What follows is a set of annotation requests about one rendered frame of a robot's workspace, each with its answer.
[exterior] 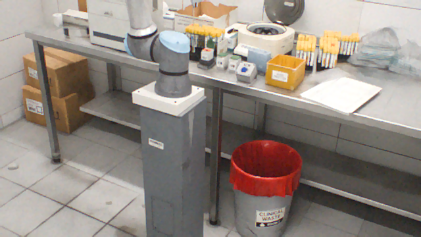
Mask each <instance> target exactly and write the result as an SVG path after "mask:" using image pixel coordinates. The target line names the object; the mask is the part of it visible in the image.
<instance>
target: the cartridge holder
mask: <svg viewBox="0 0 421 237"><path fill-rule="evenodd" d="M215 64H216V61H215V58H212V59H211V60H209V61H206V60H203V59H199V64H197V67H201V68H205V70H207V69H208V68H209V67H211V66H212V65H215Z"/></svg>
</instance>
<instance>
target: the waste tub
mask: <svg viewBox="0 0 421 237"><path fill-rule="evenodd" d="M305 65H306V59H299V58H296V57H290V56H289V55H283V54H280V53H278V54H277V55H276V56H275V57H274V58H273V59H270V60H269V61H268V62H267V63H266V79H265V85H268V86H274V87H277V88H281V89H285V90H290V91H293V90H294V89H295V88H296V87H297V86H298V85H299V84H301V82H302V81H303V80H304V75H305Z"/></svg>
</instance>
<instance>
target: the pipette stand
mask: <svg viewBox="0 0 421 237"><path fill-rule="evenodd" d="M270 57H271V51H265V50H262V49H261V50H260V51H259V49H257V48H254V47H252V48H250V49H248V54H247V62H248V63H253V64H255V66H256V70H257V72H258V74H260V75H262V76H264V75H266V63H267V62H268V61H269V60H270Z"/></svg>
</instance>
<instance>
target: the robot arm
mask: <svg viewBox="0 0 421 237"><path fill-rule="evenodd" d="M190 1H191V4H192V6H193V8H195V7H197V4H198V3H199V2H202V0H190ZM125 3H126V9H127V12H128V19H130V26H129V27H128V29H127V32H126V33H125V36H124V37H125V39H124V48H125V50H126V52H127V53H128V54H130V56H132V57H135V58H136V59H142V60H146V61H151V62H154V63H159V75H158V78H157V79H156V82H155V85H154V92H155V93H156V94H158V95H160V96H162V97H165V98H170V99H179V98H184V97H187V96H189V95H191V93H192V85H191V81H190V77H189V51H190V46H189V38H188V37H187V36H186V35H184V34H183V33H180V32H175V31H163V32H161V33H159V32H158V31H157V25H156V24H155V23H154V22H152V18H151V11H150V6H149V0H125Z"/></svg>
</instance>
